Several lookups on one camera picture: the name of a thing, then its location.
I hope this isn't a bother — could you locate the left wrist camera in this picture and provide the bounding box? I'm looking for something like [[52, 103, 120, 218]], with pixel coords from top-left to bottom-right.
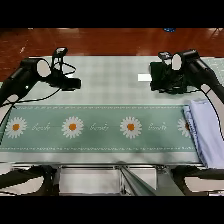
[[51, 46, 70, 80]]

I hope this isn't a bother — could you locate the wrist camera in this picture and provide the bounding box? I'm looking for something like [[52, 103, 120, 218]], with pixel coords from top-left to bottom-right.
[[157, 50, 174, 65], [51, 46, 70, 80]]

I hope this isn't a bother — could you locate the light blue garment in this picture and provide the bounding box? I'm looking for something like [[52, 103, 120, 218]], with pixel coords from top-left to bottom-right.
[[182, 98, 224, 170]]

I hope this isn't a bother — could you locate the silver frame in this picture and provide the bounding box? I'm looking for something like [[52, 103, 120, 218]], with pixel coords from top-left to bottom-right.
[[0, 161, 224, 196]]

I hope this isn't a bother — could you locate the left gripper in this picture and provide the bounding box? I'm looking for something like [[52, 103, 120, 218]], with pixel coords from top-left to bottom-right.
[[49, 75, 82, 92]]

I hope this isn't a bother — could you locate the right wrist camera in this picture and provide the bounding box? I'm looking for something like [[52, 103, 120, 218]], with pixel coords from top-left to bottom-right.
[[157, 50, 174, 65]]

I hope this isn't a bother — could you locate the black cable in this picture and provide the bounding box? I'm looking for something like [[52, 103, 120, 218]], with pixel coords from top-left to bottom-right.
[[53, 61, 77, 80], [201, 87, 224, 138], [0, 87, 64, 109]]

